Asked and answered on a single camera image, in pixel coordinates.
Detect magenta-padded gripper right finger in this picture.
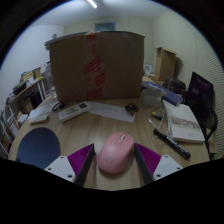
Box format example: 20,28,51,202
133,143,184,186

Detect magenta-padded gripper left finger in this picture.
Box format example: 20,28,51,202
44,143,96,187

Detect pink computer mouse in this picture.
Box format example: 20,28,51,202
96,131,136,175

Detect round dark blue mouse pad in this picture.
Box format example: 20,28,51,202
15,126,62,170

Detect black marker pen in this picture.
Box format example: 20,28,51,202
153,128,192,160

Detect white book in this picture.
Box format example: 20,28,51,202
162,99,206,144

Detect white remote with display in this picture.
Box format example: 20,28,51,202
57,101,92,123

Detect plain white slim remote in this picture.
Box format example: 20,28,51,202
29,113,50,126

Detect black glasses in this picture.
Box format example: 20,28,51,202
51,101,67,112

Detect clear plastic container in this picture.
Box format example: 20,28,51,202
139,87,164,108

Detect blue book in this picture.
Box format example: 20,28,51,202
142,80,185,107

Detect cluttered shelf unit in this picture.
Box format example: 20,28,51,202
0,66,52,158

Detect large brown cardboard box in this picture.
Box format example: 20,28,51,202
45,30,146,104

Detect small open cardboard box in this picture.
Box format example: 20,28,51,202
153,46,178,83

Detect wall air vent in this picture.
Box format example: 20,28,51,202
94,21,117,33

